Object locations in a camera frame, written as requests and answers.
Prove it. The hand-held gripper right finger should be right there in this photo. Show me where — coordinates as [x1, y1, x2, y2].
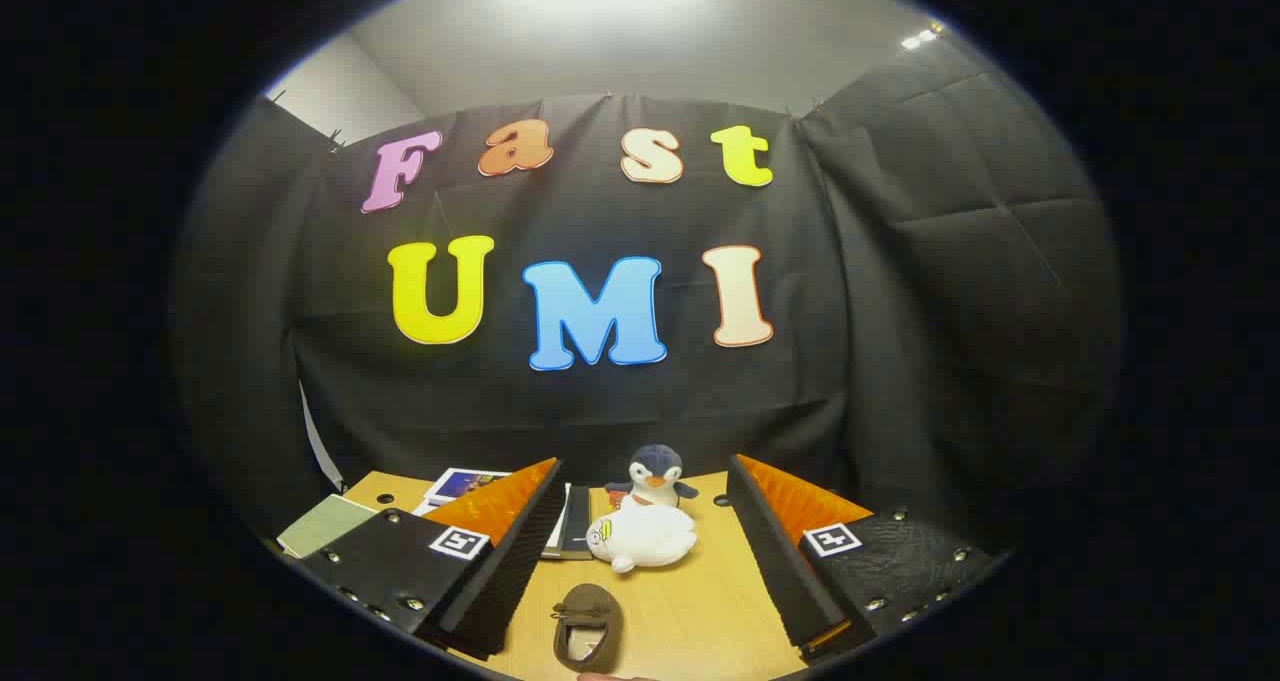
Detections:
[726, 453, 1006, 662]

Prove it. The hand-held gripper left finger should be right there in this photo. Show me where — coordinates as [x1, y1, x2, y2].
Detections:
[298, 457, 568, 662]

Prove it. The brown fuzzy shoe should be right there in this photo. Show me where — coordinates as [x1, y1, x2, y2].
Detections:
[552, 583, 624, 674]

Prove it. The pale green fabric storage box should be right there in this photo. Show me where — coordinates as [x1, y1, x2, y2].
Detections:
[277, 494, 379, 559]

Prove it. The black notebook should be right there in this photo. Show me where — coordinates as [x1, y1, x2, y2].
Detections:
[560, 484, 593, 561]

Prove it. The book with blue photo cover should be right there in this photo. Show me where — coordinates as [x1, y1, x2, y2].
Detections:
[424, 467, 513, 508]

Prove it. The white seal plush toy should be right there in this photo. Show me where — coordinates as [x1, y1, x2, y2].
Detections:
[585, 504, 698, 574]

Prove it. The penguin plush toy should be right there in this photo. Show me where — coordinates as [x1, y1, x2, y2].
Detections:
[604, 444, 699, 510]

